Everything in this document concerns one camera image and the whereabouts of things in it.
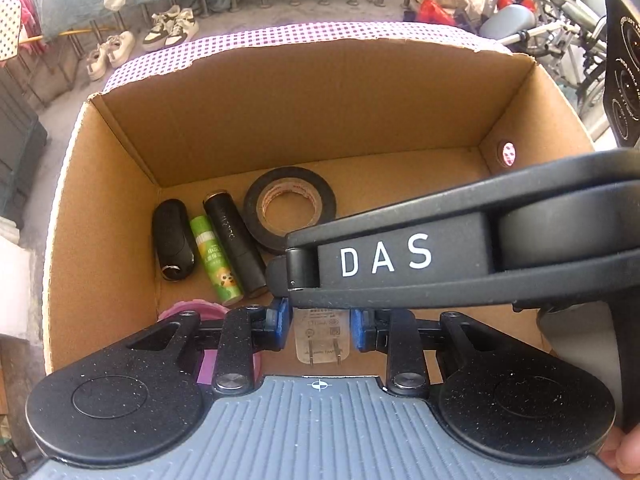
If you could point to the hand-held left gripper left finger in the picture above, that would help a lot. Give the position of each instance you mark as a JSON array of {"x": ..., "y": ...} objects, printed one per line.
[{"x": 281, "y": 325}]

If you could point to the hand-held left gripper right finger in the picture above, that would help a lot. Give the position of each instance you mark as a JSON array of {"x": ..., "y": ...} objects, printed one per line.
[{"x": 361, "y": 332}]

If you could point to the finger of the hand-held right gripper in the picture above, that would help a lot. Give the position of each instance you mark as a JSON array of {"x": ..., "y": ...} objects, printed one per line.
[{"x": 292, "y": 275}]

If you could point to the white charger plug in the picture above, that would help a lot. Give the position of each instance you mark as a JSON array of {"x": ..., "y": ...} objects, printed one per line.
[{"x": 320, "y": 332}]

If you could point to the black cylindrical tube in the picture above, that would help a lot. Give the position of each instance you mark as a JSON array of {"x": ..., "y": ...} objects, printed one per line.
[{"x": 235, "y": 240}]

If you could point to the green tube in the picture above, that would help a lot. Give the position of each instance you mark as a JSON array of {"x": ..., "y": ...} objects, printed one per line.
[{"x": 215, "y": 260}]

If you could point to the pink bowl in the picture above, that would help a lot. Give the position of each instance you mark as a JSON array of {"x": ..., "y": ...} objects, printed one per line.
[{"x": 206, "y": 367}]

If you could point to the black tape roll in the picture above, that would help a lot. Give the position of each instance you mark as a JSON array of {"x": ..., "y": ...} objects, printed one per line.
[{"x": 300, "y": 177}]

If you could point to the black car key fob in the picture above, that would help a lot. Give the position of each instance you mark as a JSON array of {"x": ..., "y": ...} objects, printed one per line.
[{"x": 174, "y": 235}]

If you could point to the cardboard box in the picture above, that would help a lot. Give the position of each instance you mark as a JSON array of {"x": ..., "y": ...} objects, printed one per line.
[{"x": 320, "y": 120}]

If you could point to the person's right hand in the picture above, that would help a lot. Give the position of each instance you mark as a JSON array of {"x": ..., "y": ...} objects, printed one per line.
[{"x": 622, "y": 455}]

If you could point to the grey padded seat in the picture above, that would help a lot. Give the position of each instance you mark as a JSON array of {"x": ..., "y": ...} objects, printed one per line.
[{"x": 510, "y": 22}]

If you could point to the red plastic bag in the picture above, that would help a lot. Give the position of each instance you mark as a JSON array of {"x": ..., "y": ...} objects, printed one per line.
[{"x": 432, "y": 10}]

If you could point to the purple checked cloth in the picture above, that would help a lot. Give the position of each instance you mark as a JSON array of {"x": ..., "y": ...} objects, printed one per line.
[{"x": 300, "y": 35}]

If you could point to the wheelchair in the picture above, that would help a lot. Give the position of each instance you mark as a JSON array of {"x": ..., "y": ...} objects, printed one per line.
[{"x": 565, "y": 20}]

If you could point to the dark slatted cabinet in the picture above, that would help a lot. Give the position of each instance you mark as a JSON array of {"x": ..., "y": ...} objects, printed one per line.
[{"x": 20, "y": 155}]

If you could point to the yellow stick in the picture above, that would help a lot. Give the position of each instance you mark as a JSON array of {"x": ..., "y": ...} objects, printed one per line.
[{"x": 65, "y": 32}]

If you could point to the white dotted cloth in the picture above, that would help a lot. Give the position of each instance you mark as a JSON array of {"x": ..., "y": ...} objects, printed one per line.
[{"x": 10, "y": 27}]

